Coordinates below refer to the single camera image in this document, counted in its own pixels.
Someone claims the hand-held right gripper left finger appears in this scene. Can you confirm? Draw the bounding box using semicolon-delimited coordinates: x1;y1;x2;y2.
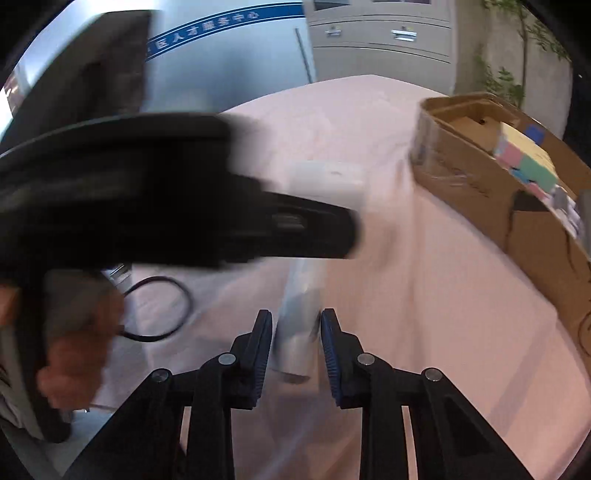
62;309;274;480

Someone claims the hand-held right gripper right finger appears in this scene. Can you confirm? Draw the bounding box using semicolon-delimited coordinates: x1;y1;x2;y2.
320;308;534;480

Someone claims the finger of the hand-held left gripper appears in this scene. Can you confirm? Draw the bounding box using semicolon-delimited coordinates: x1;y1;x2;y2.
259;187;364;266

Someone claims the silver metal cup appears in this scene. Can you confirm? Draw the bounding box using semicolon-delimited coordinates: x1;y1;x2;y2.
272;161;366;385

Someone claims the cardboard box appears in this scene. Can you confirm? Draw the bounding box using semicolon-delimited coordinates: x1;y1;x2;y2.
410;92;591;370

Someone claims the person's left hand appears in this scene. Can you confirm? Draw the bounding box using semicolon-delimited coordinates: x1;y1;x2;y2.
37;270;126;411

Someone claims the pink tablecloth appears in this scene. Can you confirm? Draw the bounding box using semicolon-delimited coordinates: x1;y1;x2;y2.
92;74;591;480

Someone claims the grey metal cabinet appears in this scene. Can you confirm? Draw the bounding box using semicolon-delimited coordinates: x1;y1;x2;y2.
302;0;462;95

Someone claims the pastel checkered box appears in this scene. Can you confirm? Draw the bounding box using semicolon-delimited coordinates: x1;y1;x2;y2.
492;121;559;195

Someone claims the thin-stemmed green plant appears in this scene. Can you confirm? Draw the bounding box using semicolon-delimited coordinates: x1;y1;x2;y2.
475;0;573;109

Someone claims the black cable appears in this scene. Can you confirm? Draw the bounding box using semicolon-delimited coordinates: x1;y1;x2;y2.
117;276;194;343

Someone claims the grey vertical door handle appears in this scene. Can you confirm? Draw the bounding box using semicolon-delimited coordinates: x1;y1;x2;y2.
294;28;315;85

